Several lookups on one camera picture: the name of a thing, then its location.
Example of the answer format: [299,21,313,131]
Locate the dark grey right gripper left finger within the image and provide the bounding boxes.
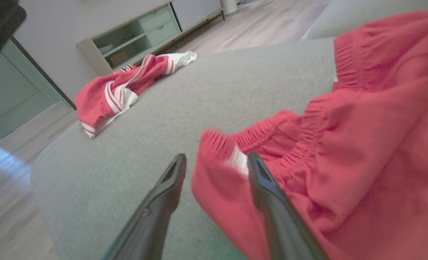
[102,153,188,260]

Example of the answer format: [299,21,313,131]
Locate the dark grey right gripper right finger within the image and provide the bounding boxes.
[247,151,328,260]

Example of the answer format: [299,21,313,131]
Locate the red jersey with white stripes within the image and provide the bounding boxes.
[74,51,197,139]

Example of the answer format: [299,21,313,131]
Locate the pale green door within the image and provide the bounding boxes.
[0,36,76,143]

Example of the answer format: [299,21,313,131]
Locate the plain red shorts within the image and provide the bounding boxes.
[192,10,428,260]

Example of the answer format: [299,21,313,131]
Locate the small brown box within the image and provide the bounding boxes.
[109,52,128,66]

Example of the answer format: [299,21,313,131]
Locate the grey fabric sofa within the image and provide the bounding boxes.
[31,0,428,260]

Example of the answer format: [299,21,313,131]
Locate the pale green TV cabinet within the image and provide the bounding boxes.
[76,0,224,76]

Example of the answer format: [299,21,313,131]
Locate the white ribbed basket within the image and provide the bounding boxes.
[220,0,239,16]

